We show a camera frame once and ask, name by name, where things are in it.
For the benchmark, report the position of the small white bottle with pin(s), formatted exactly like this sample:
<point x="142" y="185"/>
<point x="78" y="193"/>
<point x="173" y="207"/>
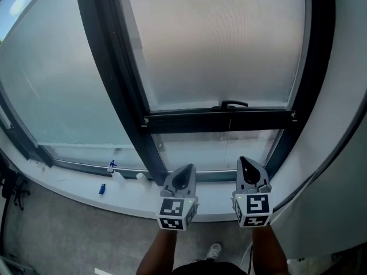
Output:
<point x="143" y="178"/>

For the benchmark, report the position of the white spray bottle blue trigger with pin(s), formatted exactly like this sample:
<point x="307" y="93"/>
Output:
<point x="119" y="176"/>

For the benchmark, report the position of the small blue object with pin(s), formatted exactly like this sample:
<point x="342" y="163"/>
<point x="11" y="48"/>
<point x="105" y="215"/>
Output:
<point x="102" y="189"/>

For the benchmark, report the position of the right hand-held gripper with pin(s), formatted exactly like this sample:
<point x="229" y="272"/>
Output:
<point x="258" y="205"/>

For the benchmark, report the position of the person's right forearm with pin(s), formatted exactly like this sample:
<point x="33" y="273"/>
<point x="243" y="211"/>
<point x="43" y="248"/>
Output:
<point x="269" y="251"/>

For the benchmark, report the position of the dark grey sliding door frame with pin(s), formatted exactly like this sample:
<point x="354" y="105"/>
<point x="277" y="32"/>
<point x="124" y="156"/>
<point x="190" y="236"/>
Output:
<point x="117" y="67"/>

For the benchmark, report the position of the person's white sneaker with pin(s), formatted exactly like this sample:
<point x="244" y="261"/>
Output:
<point x="213" y="251"/>

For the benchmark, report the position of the white partition panel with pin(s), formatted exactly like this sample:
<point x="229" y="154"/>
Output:
<point x="329" y="211"/>

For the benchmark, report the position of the person's black shirt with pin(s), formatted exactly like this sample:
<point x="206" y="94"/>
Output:
<point x="205" y="269"/>

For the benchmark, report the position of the person's left forearm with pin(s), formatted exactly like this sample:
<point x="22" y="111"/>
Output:
<point x="157" y="253"/>

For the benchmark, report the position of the black stand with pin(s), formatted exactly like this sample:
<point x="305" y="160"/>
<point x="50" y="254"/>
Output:
<point x="17" y="188"/>

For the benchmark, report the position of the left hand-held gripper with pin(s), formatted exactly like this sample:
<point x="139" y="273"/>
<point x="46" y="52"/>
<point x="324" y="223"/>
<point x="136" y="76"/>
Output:
<point x="172" y="208"/>

